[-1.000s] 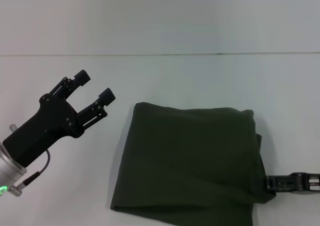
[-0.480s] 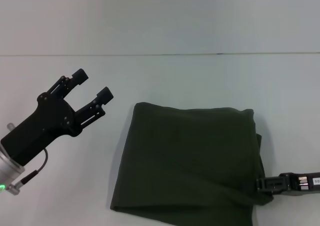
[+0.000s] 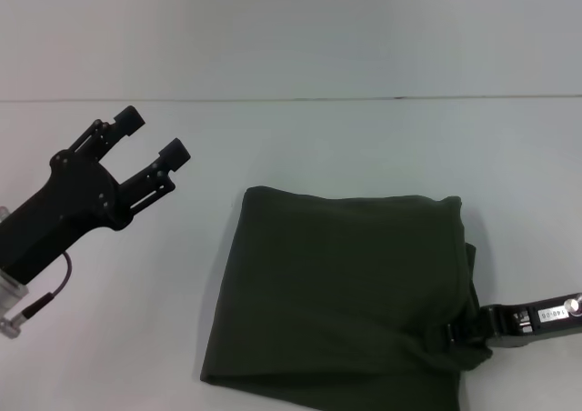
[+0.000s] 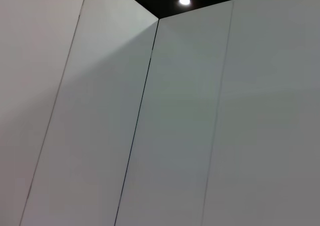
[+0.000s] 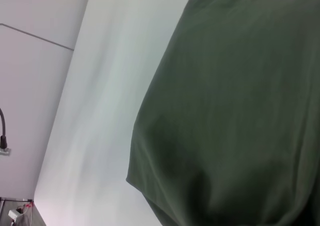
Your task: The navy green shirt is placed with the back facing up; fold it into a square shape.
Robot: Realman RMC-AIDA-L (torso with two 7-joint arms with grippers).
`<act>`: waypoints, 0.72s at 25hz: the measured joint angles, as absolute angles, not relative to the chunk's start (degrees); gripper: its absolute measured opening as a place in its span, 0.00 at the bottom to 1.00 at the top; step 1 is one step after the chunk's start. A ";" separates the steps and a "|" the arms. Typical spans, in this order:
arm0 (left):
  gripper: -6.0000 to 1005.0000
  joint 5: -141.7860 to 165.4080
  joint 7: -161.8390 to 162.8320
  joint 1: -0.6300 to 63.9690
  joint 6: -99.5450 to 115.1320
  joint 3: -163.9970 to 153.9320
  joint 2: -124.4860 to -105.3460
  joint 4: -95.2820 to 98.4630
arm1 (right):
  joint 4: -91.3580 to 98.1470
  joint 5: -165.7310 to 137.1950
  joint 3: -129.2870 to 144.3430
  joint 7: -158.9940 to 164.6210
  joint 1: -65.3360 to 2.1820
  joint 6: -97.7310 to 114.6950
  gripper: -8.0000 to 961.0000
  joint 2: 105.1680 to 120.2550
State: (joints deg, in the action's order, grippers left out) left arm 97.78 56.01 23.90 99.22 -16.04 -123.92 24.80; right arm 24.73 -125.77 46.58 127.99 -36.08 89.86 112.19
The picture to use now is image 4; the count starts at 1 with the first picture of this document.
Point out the round ceiling light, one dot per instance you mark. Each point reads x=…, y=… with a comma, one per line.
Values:
x=184, y=0

